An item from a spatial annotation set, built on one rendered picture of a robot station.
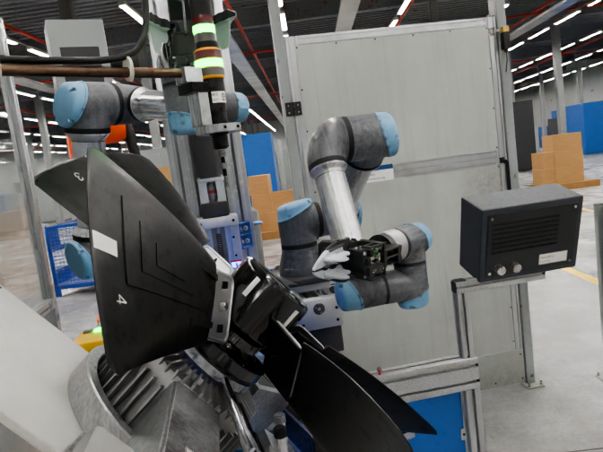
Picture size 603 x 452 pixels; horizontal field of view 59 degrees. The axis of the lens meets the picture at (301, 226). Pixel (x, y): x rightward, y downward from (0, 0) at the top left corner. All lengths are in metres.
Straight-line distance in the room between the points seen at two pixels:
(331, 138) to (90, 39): 3.84
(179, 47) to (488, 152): 2.21
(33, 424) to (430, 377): 0.95
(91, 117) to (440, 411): 1.16
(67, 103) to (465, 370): 1.20
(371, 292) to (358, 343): 1.68
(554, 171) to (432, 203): 10.40
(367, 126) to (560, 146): 11.96
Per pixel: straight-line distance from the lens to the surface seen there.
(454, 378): 1.42
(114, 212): 0.53
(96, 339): 1.26
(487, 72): 3.03
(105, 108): 1.52
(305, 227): 1.66
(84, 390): 0.76
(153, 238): 0.57
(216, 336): 0.70
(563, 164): 13.25
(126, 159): 0.93
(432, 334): 3.00
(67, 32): 4.97
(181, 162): 1.81
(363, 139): 1.33
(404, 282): 1.24
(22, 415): 0.70
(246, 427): 0.65
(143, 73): 0.80
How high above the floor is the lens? 1.39
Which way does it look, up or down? 7 degrees down
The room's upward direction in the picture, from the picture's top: 8 degrees counter-clockwise
